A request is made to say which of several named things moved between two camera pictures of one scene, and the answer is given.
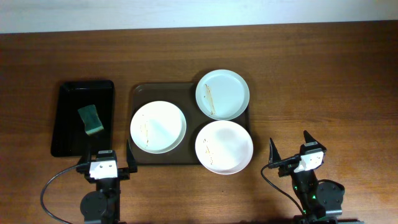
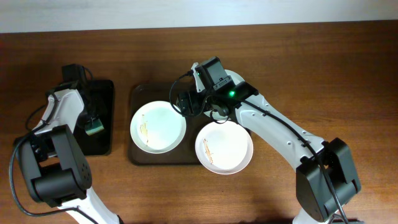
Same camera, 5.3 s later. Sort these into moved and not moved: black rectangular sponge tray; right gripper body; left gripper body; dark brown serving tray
Moved: right gripper body; left gripper body
Not moved: dark brown serving tray; black rectangular sponge tray
